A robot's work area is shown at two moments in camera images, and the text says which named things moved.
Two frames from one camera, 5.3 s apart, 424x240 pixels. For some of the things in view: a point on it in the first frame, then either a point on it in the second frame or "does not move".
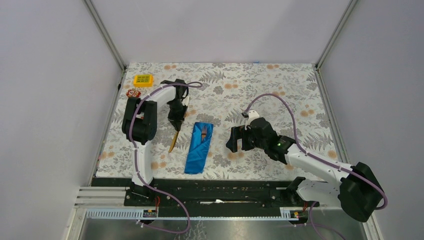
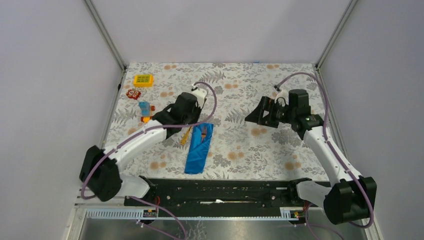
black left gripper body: x=177 y=110 to x=194 y=116
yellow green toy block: x=143 y=80 does not move
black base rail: x=200 y=193 does not move
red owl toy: x=133 y=93 does not move
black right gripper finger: x=236 y=133 to x=271 y=119
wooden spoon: x=174 y=141 to x=184 y=139
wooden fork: x=203 y=133 does not move
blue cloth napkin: x=199 y=146 does not move
